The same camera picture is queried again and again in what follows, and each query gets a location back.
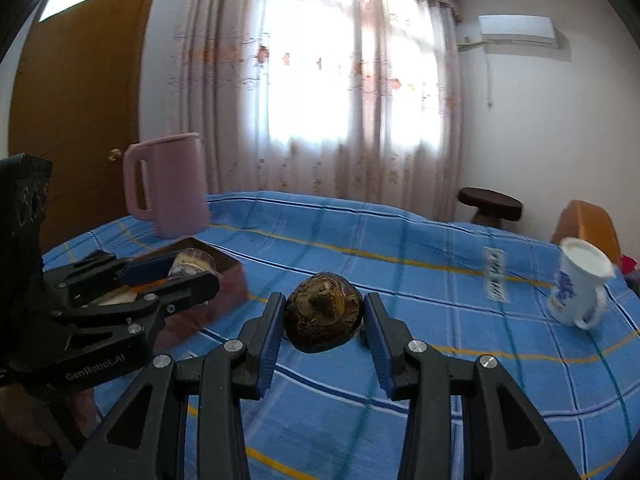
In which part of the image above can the floral sheer curtain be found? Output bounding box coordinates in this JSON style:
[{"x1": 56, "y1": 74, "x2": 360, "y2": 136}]
[{"x1": 170, "y1": 0, "x2": 463, "y2": 221}]

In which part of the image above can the white air conditioner pipe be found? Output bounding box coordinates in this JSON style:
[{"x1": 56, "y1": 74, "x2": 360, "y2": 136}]
[{"x1": 484, "y1": 50, "x2": 497, "y2": 109}]

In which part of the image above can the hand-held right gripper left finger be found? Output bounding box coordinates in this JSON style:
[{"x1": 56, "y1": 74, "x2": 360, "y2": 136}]
[{"x1": 62, "y1": 291, "x2": 287, "y2": 480}]

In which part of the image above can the dark round stool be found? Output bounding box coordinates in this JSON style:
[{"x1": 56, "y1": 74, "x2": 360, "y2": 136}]
[{"x1": 458, "y1": 187, "x2": 523, "y2": 228}]

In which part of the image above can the printed paper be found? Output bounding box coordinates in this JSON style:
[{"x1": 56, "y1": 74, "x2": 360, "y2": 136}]
[{"x1": 90, "y1": 287, "x2": 143, "y2": 307}]

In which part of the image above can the white mug blue print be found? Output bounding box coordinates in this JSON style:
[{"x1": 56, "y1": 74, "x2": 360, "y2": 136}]
[{"x1": 545, "y1": 237, "x2": 616, "y2": 330}]

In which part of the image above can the white air conditioner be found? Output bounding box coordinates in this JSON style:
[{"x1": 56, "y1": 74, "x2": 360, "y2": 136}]
[{"x1": 477, "y1": 15, "x2": 557, "y2": 50}]

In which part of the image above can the orange chair back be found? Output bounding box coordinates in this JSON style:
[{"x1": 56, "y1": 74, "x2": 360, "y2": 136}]
[{"x1": 550, "y1": 200, "x2": 621, "y2": 266}]

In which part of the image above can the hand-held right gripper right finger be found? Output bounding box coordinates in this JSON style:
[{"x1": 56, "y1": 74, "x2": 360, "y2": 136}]
[{"x1": 362, "y1": 292, "x2": 583, "y2": 480}]

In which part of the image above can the blue checked tablecloth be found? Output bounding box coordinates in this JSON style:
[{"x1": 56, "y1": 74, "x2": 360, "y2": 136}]
[{"x1": 42, "y1": 190, "x2": 640, "y2": 480}]

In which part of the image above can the brown wooden door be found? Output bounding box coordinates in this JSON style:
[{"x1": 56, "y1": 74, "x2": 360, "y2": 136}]
[{"x1": 10, "y1": 0, "x2": 156, "y2": 251}]

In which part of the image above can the pink metal tin box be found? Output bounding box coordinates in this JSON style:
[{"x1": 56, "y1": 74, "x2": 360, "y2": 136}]
[{"x1": 85, "y1": 237, "x2": 247, "y2": 356}]

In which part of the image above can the pink electric kettle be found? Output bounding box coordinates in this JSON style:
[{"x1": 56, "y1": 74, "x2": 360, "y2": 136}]
[{"x1": 122, "y1": 132, "x2": 212, "y2": 238}]

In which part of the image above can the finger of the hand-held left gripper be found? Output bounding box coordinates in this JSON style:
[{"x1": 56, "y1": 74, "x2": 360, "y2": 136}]
[
  {"x1": 42, "y1": 250, "x2": 177, "y2": 306},
  {"x1": 52, "y1": 272, "x2": 221, "y2": 325}
]

